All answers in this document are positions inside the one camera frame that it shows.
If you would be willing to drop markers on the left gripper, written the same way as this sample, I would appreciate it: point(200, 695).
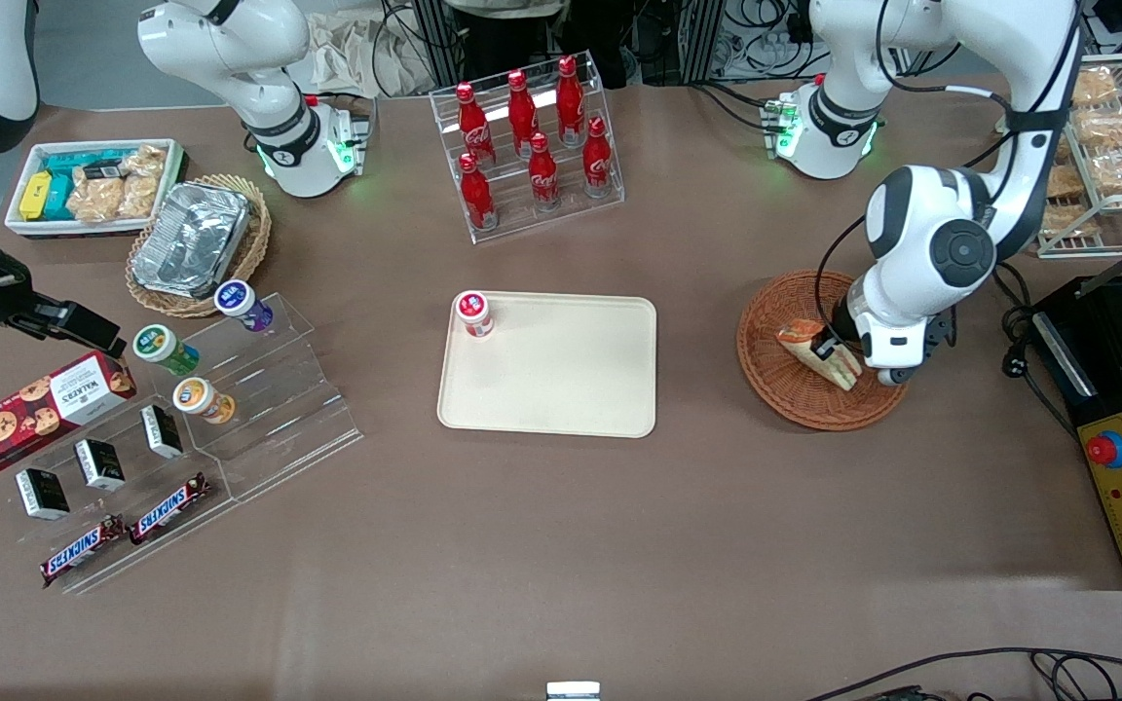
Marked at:
point(845, 318)

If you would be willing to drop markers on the triangular sandwich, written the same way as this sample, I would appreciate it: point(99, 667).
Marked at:
point(800, 341)

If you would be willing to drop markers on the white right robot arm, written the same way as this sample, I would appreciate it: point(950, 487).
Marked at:
point(279, 127)

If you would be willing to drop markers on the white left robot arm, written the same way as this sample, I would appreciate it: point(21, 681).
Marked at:
point(912, 224)

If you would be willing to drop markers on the round brown wicker basket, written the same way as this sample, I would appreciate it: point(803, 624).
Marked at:
point(785, 389)

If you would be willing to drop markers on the aluminium foil tray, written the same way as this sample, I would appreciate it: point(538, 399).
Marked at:
point(191, 239)

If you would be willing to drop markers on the tan oval wicker basket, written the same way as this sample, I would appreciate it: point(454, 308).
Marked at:
point(254, 243)

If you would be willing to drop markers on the beige plastic tray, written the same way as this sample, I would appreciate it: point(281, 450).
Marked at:
point(561, 380)

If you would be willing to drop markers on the red Walkers cookie box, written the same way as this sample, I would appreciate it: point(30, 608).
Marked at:
point(40, 414)

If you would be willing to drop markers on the small black box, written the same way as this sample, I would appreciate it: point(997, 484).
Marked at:
point(99, 464)
point(162, 431)
point(42, 494)

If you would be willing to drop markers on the white plastic bin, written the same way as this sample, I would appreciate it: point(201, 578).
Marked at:
point(25, 229)

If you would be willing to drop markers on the black machine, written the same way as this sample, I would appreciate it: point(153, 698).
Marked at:
point(1106, 389)

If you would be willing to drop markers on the yellow snack box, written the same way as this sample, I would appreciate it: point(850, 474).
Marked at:
point(35, 195)

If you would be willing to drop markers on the green yogurt cup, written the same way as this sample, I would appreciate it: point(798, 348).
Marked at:
point(164, 349)

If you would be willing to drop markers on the red emergency stop button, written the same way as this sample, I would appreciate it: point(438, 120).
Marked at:
point(1106, 449)

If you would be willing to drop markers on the clear bag of crackers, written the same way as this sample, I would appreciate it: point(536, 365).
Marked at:
point(95, 200)
point(142, 185)

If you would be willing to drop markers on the Snickers chocolate bar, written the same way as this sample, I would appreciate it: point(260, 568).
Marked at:
point(82, 552)
point(168, 509)

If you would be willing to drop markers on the teal snack box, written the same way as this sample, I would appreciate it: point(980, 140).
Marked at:
point(64, 166)

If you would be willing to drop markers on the orange yogurt cup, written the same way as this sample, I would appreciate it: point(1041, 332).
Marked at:
point(203, 399)

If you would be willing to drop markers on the clear acrylic stepped stand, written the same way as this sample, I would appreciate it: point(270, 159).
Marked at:
point(191, 487)
point(298, 409)

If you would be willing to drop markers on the purple yogurt cup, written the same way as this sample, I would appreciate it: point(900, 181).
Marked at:
point(242, 304)

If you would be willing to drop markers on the red cola bottle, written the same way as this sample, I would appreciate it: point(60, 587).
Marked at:
point(571, 97)
point(522, 112)
point(543, 175)
point(597, 161)
point(475, 195)
point(473, 122)

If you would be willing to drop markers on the clear acrylic bottle rack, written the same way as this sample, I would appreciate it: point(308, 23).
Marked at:
point(512, 224)

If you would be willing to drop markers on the red lid yogurt cup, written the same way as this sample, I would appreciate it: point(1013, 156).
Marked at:
point(473, 313)

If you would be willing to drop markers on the small white block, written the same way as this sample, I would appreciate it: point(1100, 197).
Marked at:
point(573, 691)

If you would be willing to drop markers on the beige crumpled bag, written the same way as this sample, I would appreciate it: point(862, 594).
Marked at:
point(356, 58)

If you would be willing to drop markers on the dark background equipment rack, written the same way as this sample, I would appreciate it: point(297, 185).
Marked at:
point(483, 49)

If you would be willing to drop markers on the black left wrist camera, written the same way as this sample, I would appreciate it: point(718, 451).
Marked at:
point(841, 312)

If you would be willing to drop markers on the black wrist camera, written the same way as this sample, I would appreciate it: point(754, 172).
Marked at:
point(841, 312)
point(74, 326)

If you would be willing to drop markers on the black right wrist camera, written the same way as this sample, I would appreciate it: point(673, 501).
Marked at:
point(74, 326)

